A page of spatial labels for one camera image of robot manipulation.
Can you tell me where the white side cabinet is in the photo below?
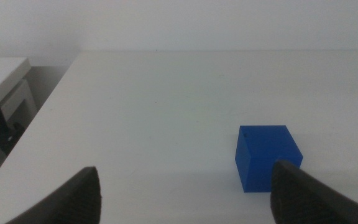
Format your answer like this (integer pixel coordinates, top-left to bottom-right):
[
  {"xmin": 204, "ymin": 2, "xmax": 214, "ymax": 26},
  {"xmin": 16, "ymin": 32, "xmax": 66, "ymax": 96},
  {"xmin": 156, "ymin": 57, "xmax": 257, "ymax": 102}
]
[{"xmin": 0, "ymin": 57, "xmax": 39, "ymax": 156}]

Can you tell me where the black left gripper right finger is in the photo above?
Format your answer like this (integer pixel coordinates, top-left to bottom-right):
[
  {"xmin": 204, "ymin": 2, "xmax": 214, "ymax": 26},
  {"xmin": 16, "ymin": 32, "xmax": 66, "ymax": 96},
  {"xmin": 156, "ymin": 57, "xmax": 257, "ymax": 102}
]
[{"xmin": 269, "ymin": 159, "xmax": 358, "ymax": 224}]

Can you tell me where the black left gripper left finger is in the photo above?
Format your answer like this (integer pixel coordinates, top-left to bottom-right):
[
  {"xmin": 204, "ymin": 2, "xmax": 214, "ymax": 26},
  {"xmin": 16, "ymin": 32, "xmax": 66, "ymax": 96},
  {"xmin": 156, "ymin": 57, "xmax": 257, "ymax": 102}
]
[{"xmin": 4, "ymin": 166, "xmax": 102, "ymax": 224}]

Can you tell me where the blue cube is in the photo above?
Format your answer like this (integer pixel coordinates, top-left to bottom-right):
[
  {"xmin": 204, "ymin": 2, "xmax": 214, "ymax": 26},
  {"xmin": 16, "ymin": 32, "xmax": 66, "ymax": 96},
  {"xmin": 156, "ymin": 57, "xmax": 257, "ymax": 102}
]
[{"xmin": 234, "ymin": 125, "xmax": 303, "ymax": 194}]

